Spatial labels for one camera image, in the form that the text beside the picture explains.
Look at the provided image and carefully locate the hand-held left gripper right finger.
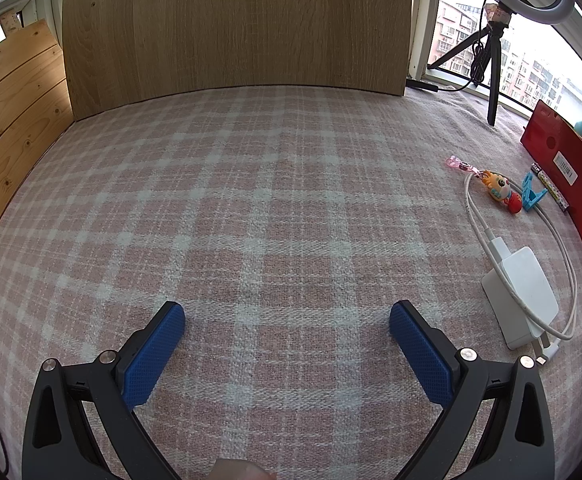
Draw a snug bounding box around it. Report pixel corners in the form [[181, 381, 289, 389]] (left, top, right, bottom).
[[389, 300, 556, 480]]

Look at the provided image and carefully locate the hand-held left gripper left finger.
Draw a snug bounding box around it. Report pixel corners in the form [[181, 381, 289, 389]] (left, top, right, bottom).
[[22, 301, 187, 480]]

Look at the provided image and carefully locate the white power adapter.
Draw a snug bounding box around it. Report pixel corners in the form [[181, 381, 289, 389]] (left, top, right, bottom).
[[481, 246, 562, 362]]

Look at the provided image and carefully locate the white charging cable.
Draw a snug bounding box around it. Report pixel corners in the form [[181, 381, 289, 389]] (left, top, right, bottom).
[[464, 170, 579, 366]]

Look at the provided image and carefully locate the red storage box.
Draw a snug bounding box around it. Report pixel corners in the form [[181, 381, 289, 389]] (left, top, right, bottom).
[[520, 100, 582, 271]]

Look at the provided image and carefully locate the blue phone stand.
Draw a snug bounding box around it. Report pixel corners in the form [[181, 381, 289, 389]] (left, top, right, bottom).
[[520, 172, 549, 213]]

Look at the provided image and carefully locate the patterned pen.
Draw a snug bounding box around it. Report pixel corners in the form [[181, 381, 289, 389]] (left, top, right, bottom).
[[530, 162, 570, 212]]

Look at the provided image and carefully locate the cartoon figure keychain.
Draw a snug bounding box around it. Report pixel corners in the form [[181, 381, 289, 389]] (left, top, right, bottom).
[[444, 156, 524, 215]]

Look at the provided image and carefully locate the pink plaid blanket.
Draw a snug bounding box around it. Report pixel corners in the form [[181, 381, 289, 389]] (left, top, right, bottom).
[[0, 85, 582, 480]]

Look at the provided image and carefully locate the black inline remote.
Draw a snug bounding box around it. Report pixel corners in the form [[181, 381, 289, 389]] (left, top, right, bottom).
[[405, 78, 441, 94]]

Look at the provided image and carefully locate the black tripod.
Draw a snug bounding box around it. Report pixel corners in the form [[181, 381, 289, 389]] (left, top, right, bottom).
[[428, 2, 514, 127]]

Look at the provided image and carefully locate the pine slat panel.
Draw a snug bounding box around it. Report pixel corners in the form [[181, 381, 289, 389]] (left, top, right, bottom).
[[0, 19, 74, 281]]

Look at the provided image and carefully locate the light wooden board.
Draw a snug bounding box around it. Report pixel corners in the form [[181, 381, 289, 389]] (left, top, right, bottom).
[[62, 0, 414, 122]]

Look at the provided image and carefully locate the black cable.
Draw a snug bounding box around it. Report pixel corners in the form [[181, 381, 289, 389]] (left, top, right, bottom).
[[438, 0, 519, 93]]

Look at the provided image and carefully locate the ring light on black tripod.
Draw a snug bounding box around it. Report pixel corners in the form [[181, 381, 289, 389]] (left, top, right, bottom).
[[408, 0, 582, 126]]

